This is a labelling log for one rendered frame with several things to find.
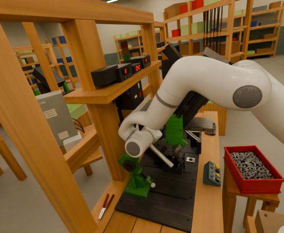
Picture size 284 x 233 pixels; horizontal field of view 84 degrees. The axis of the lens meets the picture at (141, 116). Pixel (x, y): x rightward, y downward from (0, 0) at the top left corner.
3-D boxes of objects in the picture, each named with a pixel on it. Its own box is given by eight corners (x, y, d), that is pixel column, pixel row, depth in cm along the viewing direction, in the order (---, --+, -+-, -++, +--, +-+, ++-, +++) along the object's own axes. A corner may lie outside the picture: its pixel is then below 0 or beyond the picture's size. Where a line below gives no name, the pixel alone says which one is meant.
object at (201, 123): (212, 120, 119) (212, 117, 117) (212, 132, 106) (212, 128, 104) (162, 119, 134) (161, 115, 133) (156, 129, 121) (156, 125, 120)
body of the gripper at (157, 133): (158, 140, 76) (164, 133, 86) (144, 124, 77) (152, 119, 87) (148, 149, 79) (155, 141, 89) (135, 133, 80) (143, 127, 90)
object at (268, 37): (274, 57, 735) (286, -1, 638) (202, 64, 842) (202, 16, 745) (270, 55, 780) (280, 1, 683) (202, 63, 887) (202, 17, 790)
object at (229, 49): (222, 114, 344) (232, -26, 240) (166, 91, 540) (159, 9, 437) (240, 107, 359) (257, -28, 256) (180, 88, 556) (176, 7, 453)
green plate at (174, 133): (184, 141, 110) (184, 112, 106) (183, 146, 103) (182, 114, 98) (168, 140, 115) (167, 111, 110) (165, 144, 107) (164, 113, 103)
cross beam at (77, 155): (151, 91, 180) (150, 83, 176) (65, 182, 75) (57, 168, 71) (147, 91, 182) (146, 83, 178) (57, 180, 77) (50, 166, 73)
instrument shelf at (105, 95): (161, 64, 142) (161, 59, 140) (108, 104, 69) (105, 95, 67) (136, 67, 152) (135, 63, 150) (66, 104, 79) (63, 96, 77)
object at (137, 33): (168, 68, 904) (164, 24, 807) (118, 74, 1013) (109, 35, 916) (169, 66, 950) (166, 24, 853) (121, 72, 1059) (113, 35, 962)
